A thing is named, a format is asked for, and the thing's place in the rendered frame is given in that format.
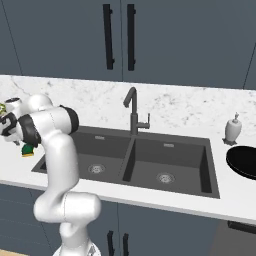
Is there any black wall cupboard handle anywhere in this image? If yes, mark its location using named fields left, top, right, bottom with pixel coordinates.
left=102, top=3, right=116, bottom=71
left=126, top=3, right=137, bottom=72

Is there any black base cupboard handle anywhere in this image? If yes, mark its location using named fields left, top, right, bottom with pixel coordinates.
left=106, top=229, right=115, bottom=256
left=121, top=232, right=130, bottom=256

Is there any black pan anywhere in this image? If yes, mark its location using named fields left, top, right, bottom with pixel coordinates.
left=225, top=144, right=256, bottom=181

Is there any grey wall cupboard door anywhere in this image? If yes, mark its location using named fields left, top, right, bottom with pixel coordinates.
left=1, top=0, right=124, bottom=82
left=0, top=0, right=23, bottom=76
left=120, top=0, right=256, bottom=90
left=244, top=49, right=256, bottom=91

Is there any green yellow sponge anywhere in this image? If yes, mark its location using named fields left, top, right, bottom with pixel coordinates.
left=20, top=142, right=37, bottom=158

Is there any white soap dispenser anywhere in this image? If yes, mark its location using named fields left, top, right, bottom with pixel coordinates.
left=222, top=112, right=243, bottom=147

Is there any dark grey tap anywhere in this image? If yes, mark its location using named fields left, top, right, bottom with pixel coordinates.
left=122, top=86, right=151, bottom=137

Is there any grey drawer stack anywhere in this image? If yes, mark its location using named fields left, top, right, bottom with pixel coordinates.
left=0, top=183, right=46, bottom=255

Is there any dark grey dishwasher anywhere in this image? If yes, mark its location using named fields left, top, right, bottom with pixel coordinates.
left=208, top=219, right=256, bottom=256

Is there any grey base cupboard door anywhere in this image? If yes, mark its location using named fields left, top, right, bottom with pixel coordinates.
left=41, top=190, right=120, bottom=256
left=117, top=201, right=222, bottom=256

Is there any dark grey double sink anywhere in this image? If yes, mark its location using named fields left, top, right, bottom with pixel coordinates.
left=30, top=124, right=221, bottom=200

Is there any black dishwasher handle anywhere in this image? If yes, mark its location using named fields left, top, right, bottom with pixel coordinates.
left=227, top=220, right=256, bottom=235

